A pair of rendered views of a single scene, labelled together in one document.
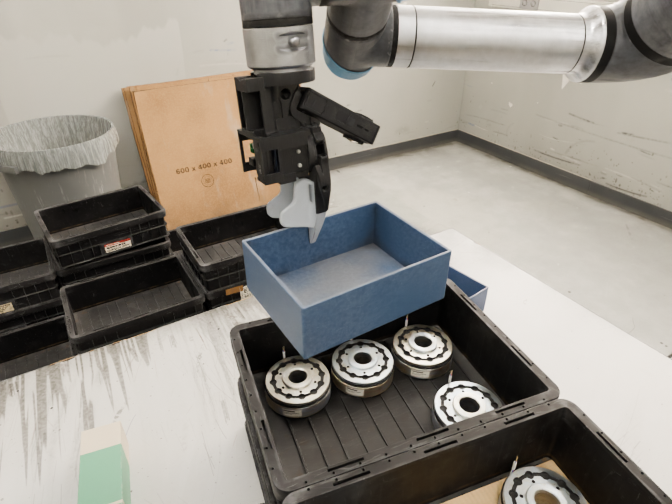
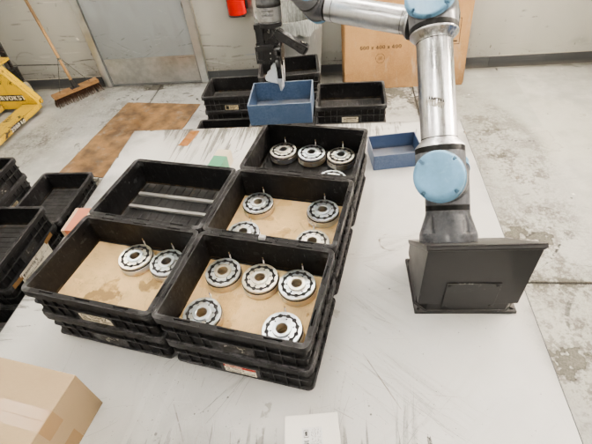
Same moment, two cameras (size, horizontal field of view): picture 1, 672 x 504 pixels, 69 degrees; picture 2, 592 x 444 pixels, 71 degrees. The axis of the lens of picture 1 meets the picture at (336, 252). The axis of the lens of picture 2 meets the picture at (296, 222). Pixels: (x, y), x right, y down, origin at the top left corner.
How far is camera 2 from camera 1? 0.99 m
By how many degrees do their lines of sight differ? 34
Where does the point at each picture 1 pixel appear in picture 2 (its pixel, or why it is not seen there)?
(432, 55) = (336, 19)
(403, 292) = (289, 113)
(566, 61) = (394, 29)
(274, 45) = (261, 14)
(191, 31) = not seen: outside the picture
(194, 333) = not seen: hidden behind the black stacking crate
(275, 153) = (261, 52)
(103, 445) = (221, 155)
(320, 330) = (255, 116)
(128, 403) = (240, 149)
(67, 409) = (222, 144)
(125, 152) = (334, 29)
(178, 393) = not seen: hidden behind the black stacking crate
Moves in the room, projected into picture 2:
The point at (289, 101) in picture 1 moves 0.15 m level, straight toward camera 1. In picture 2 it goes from (270, 33) to (241, 53)
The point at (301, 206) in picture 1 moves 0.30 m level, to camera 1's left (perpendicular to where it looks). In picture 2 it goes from (273, 74) to (208, 58)
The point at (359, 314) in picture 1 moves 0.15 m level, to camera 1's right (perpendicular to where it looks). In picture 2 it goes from (270, 115) to (309, 128)
